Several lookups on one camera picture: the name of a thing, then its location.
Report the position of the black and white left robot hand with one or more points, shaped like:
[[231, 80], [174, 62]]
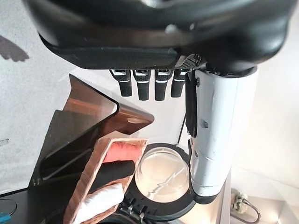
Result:
[[149, 30]]

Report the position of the round washing machine door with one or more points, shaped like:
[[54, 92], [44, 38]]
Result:
[[161, 177]]

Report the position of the black washing machine body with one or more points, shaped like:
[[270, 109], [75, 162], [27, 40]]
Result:
[[35, 205]]

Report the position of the brown tinted acrylic stand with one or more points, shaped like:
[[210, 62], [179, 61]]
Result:
[[93, 109]]

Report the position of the pink red cloth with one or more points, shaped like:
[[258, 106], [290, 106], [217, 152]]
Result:
[[123, 150]]

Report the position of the black cloth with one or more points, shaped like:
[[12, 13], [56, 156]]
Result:
[[114, 171]]

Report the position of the woven wicker laundry basket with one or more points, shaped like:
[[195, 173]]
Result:
[[88, 182]]

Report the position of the white cloth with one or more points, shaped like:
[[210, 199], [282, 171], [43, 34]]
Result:
[[100, 203]]

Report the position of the white flower bunch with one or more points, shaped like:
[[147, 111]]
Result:
[[238, 200]]

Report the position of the chrome curved faucet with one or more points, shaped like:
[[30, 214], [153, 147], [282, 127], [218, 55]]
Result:
[[252, 210]]

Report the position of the blue small object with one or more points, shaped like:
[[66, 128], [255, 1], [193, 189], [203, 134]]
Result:
[[4, 217]]

